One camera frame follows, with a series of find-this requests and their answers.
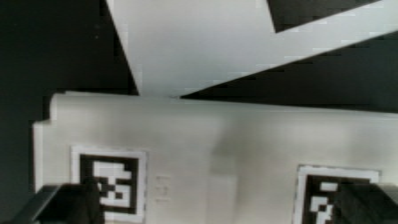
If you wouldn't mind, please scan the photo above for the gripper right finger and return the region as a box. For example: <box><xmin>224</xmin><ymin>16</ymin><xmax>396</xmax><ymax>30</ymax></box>
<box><xmin>332</xmin><ymin>183</ymin><xmax>398</xmax><ymax>224</ymax></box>

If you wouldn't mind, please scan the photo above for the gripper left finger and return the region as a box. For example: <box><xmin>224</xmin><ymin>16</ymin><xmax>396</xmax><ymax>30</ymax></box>
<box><xmin>10</xmin><ymin>183</ymin><xmax>105</xmax><ymax>224</ymax></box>

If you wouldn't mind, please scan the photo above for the white cabinet door panel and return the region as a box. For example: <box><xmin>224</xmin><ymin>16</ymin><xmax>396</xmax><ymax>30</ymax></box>
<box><xmin>34</xmin><ymin>92</ymin><xmax>398</xmax><ymax>224</ymax></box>

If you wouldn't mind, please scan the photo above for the white cabinet body box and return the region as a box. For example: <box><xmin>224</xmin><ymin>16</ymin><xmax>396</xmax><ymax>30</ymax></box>
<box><xmin>106</xmin><ymin>0</ymin><xmax>398</xmax><ymax>97</ymax></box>

